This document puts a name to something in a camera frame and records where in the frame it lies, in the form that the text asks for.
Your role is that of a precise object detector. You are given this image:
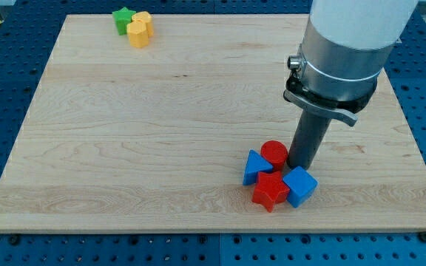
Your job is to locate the green star block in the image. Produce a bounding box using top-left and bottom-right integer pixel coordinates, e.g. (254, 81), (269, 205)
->
(112, 7), (136, 35)

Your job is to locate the light wooden board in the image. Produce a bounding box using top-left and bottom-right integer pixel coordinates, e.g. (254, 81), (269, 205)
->
(0, 15), (426, 234)

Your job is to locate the yellow cylinder block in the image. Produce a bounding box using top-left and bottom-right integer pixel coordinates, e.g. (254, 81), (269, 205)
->
(131, 11), (154, 37)

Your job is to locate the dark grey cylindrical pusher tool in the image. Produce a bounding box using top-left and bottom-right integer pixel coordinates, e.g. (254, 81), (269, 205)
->
(287, 111), (331, 170)

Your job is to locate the blue cube block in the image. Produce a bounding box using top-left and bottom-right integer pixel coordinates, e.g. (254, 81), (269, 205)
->
(283, 166), (318, 208)

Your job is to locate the red star block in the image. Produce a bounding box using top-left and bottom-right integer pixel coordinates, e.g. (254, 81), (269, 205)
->
(251, 171), (290, 212)

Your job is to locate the blue triangle block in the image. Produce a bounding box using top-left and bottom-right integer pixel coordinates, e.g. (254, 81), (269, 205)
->
(243, 150), (273, 185)

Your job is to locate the red cylinder block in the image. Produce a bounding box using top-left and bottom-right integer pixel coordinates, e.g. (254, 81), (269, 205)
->
(260, 140), (288, 171)

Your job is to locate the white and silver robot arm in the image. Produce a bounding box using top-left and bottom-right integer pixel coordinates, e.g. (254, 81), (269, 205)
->
(283, 0), (418, 126)

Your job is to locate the yellow hexagon block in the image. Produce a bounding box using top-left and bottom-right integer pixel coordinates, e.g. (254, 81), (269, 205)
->
(126, 21), (149, 48)

